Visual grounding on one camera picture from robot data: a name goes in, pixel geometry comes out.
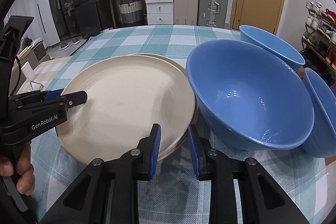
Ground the blue ceramic bowl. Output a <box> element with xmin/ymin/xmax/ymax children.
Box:
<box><xmin>186</xmin><ymin>40</ymin><xmax>314</xmax><ymax>151</ymax></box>

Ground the beige suitcase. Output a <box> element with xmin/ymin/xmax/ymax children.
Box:
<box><xmin>174</xmin><ymin>0</ymin><xmax>199</xmax><ymax>26</ymax></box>

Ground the shoe rack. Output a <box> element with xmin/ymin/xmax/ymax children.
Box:
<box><xmin>300</xmin><ymin>1</ymin><xmax>336</xmax><ymax>87</ymax></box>

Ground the beige checked tablecloth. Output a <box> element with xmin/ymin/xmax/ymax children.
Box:
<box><xmin>17</xmin><ymin>57</ymin><xmax>71</xmax><ymax>94</ymax></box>

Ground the black cable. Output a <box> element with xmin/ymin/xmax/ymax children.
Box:
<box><xmin>8</xmin><ymin>56</ymin><xmax>22</xmax><ymax>96</ymax></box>

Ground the metal phone stand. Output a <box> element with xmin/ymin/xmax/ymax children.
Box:
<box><xmin>29</xmin><ymin>81</ymin><xmax>44</xmax><ymax>91</ymax></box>

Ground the large cream plate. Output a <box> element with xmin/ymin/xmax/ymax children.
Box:
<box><xmin>56</xmin><ymin>55</ymin><xmax>196</xmax><ymax>164</ymax></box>

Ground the left hand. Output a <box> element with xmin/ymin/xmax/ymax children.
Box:
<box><xmin>0</xmin><ymin>141</ymin><xmax>35</xmax><ymax>196</ymax></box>

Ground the woven laundry basket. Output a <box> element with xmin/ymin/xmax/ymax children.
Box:
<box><xmin>119</xmin><ymin>0</ymin><xmax>144</xmax><ymax>27</ymax></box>

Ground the silver aluminium suitcase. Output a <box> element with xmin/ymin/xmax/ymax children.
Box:
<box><xmin>198</xmin><ymin>0</ymin><xmax>228</xmax><ymax>28</ymax></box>

